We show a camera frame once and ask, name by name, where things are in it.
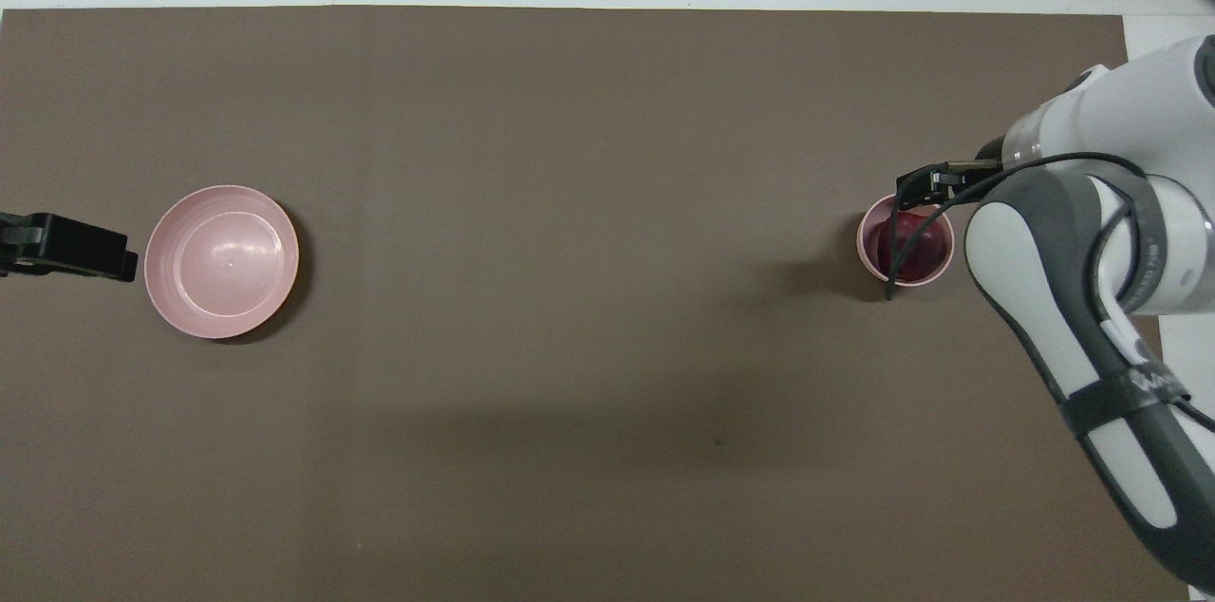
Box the black arm strap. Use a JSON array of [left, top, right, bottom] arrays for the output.
[[1057, 363, 1193, 439]]

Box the pink plate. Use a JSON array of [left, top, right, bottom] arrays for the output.
[[144, 184, 300, 340]]

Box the brown table mat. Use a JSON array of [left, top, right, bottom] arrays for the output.
[[0, 6, 1192, 602]]

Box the dark red apple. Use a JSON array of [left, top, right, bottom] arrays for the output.
[[874, 210, 951, 283]]

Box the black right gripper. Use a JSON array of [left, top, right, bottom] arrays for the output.
[[896, 136, 1008, 212]]

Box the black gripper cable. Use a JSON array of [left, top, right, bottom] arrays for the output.
[[884, 152, 1215, 434]]

